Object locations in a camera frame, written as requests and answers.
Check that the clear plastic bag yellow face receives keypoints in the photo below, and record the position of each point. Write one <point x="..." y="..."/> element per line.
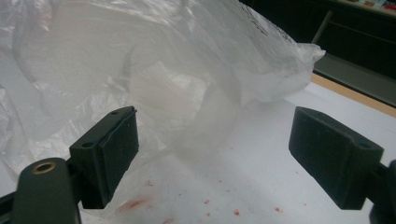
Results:
<point x="124" y="62"/>

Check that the wooden table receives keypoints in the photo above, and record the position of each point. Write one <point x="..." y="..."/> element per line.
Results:
<point x="351" y="93"/>

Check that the desk with white legs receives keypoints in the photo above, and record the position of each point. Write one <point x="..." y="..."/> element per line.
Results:
<point x="358" y="46"/>

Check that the white table mat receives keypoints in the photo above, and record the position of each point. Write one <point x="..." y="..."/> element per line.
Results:
<point x="280" y="155"/>

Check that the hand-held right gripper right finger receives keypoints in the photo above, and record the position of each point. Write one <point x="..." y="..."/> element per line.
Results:
<point x="336" y="155"/>

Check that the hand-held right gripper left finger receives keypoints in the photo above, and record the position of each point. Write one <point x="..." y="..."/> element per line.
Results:
<point x="106" y="155"/>

